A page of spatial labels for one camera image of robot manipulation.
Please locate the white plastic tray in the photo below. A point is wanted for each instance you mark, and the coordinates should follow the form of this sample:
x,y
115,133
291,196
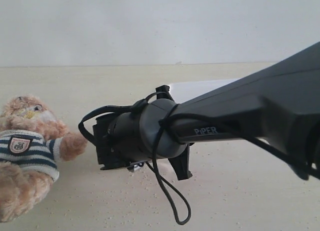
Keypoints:
x,y
185,91

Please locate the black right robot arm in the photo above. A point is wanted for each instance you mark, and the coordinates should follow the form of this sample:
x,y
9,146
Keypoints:
x,y
276,109

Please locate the teddy bear striped sweater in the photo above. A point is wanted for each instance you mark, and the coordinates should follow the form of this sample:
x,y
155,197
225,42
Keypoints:
x,y
32,142

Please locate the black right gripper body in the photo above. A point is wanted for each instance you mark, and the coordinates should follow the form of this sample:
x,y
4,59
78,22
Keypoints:
x,y
108,157

